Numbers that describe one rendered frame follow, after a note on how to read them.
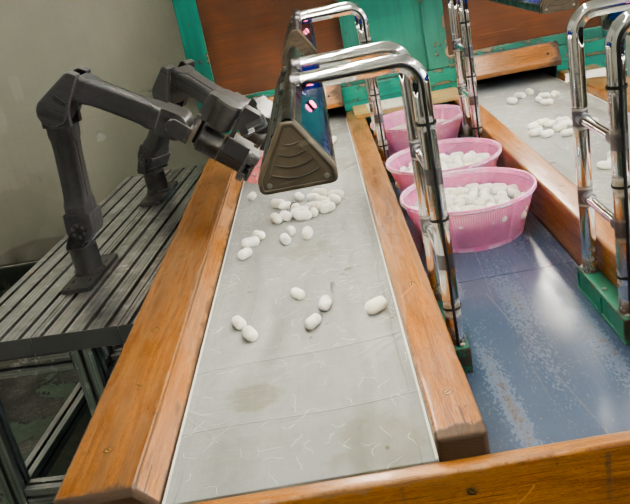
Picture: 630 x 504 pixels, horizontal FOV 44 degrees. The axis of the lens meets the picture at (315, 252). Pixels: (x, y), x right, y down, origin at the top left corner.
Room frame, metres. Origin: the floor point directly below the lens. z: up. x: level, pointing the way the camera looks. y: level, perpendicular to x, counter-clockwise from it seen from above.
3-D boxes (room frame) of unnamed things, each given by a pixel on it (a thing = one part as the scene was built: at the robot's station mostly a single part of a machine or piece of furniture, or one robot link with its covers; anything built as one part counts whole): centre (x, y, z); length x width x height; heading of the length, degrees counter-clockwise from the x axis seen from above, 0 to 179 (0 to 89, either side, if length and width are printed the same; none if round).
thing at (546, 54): (2.43, -0.71, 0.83); 0.30 x 0.06 x 0.07; 87
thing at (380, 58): (1.05, -0.09, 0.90); 0.20 x 0.19 x 0.45; 177
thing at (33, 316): (1.95, 0.22, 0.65); 1.20 x 0.90 x 0.04; 171
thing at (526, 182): (1.46, -0.32, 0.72); 0.27 x 0.27 x 0.10
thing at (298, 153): (1.06, -0.01, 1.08); 0.62 x 0.08 x 0.07; 177
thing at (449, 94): (2.40, -0.37, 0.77); 0.33 x 0.15 x 0.01; 87
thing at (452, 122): (2.18, -0.36, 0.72); 0.27 x 0.27 x 0.10
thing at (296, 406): (1.60, 0.02, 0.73); 1.81 x 0.30 x 0.02; 177
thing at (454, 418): (1.59, -0.16, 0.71); 1.81 x 0.05 x 0.11; 177
